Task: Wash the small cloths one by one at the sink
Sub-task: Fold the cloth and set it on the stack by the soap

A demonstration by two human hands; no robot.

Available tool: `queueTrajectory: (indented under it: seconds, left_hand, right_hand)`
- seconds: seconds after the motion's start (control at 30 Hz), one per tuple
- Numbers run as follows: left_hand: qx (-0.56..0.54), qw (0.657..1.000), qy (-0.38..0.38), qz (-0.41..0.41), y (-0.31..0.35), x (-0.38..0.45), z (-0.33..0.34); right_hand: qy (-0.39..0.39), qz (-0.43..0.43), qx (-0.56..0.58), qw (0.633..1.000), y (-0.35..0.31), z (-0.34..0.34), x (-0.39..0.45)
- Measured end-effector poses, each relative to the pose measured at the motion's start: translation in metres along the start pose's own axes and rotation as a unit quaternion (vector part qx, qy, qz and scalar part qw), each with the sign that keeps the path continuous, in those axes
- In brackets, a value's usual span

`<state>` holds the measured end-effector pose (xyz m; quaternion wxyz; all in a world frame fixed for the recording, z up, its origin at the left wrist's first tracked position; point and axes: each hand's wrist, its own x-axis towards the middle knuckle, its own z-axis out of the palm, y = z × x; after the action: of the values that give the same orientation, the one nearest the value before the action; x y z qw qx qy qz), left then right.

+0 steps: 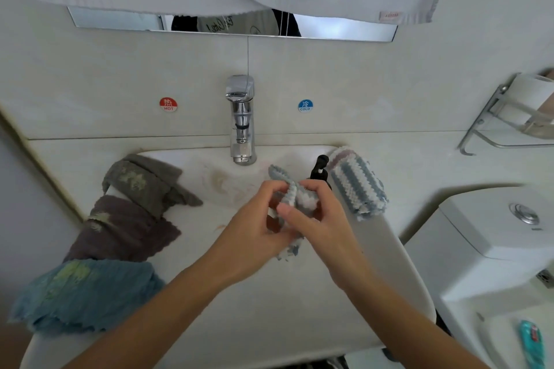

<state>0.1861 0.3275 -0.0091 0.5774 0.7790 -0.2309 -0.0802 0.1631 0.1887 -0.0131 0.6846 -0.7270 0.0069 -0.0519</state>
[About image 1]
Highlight person's right hand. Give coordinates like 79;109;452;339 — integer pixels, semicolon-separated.
275;178;377;292

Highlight person's left hand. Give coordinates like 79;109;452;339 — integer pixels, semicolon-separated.
201;180;301;289

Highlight white ceramic sink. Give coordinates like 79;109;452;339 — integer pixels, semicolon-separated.
19;144;438;369

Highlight brown cloth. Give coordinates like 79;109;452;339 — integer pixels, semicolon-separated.
64;195;183;263

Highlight blue stained cloth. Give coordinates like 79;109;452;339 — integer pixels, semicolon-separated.
9;259;167;335

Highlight person's left forearm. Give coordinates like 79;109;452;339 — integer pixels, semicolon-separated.
65;262;230;369

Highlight person's right forearm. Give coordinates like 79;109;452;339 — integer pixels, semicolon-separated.
345;265;490;369

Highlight black pump soap bottle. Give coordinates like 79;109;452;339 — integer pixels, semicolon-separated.
309;154;332;191

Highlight chrome faucet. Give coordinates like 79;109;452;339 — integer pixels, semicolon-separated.
225;74;259;167

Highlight gray patterned trousers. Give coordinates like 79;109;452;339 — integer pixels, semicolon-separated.
286;354;349;369

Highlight white toilet tank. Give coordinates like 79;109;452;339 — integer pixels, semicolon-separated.
405;185;554;331

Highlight chrome flush button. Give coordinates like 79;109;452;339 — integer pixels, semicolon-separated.
509;202;542;227

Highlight white toilet lid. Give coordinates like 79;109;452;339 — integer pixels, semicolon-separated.
476;299;554;369

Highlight teal tube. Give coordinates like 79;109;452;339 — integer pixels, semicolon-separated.
518;319;547;369

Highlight white toilet paper roll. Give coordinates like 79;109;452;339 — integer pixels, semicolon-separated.
500;73;554;127

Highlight brown paper roll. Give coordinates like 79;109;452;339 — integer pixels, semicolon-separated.
523;69;554;141

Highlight wall mirror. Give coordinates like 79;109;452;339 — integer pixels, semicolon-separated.
68;6;399;43

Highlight metal wall shelf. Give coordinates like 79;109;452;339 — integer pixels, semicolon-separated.
459;70;554;156

